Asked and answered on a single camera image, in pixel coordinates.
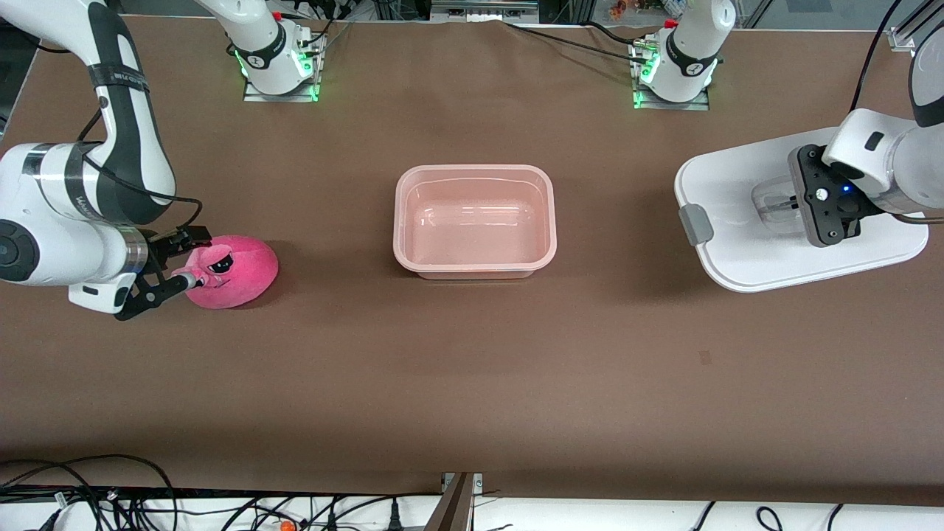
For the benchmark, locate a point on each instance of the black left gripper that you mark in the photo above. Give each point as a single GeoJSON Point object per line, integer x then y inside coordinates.
{"type": "Point", "coordinates": [863, 209]}

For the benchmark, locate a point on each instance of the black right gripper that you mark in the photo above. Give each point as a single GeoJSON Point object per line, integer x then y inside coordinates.
{"type": "Point", "coordinates": [160, 246]}

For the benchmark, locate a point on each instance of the pink plush toy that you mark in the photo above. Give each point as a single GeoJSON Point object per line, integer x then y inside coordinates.
{"type": "Point", "coordinates": [243, 280]}

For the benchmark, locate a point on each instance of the white box lid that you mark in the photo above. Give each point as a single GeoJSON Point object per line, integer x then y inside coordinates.
{"type": "Point", "coordinates": [737, 251]}

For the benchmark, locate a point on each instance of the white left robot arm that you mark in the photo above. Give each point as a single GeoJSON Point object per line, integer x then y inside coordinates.
{"type": "Point", "coordinates": [870, 147]}

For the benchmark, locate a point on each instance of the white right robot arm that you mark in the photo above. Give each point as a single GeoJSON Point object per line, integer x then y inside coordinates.
{"type": "Point", "coordinates": [44, 192]}

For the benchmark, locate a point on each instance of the pink translucent plastic box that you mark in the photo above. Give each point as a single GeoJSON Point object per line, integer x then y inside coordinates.
{"type": "Point", "coordinates": [472, 228]}

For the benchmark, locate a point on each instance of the aluminium corner profile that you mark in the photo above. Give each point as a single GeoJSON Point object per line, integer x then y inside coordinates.
{"type": "Point", "coordinates": [903, 37]}

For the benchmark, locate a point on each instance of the brown table mat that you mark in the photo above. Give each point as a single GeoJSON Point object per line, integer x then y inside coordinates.
{"type": "Point", "coordinates": [516, 369]}

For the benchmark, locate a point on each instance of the black power plug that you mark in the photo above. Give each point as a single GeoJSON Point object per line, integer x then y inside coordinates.
{"type": "Point", "coordinates": [394, 518]}

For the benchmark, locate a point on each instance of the short aluminium profile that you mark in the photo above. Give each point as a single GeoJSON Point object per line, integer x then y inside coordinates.
{"type": "Point", "coordinates": [457, 509]}

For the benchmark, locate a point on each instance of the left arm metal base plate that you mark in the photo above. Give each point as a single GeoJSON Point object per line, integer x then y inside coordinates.
{"type": "Point", "coordinates": [671, 106]}

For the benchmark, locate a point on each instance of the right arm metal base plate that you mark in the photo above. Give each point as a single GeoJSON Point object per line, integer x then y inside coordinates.
{"type": "Point", "coordinates": [280, 96]}

